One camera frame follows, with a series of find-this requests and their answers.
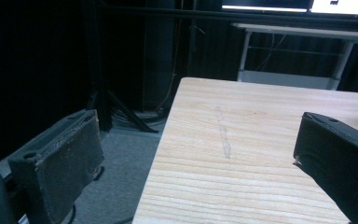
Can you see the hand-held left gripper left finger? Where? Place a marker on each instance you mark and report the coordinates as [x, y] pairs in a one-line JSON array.
[[65, 161]]

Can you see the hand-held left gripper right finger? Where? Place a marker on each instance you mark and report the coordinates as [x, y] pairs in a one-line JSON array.
[[338, 155]]

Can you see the black tripod stand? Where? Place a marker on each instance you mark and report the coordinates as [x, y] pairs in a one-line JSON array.
[[115, 105]]

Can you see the white metal desk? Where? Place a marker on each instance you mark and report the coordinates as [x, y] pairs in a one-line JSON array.
[[292, 79]]

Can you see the dark curtain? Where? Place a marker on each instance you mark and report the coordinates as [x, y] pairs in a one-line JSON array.
[[31, 62]]

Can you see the monitor with bright screen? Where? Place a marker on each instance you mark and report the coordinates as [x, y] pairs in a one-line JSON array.
[[343, 6]]

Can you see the dark monitor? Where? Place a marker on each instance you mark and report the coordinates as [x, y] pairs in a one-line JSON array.
[[264, 6]]

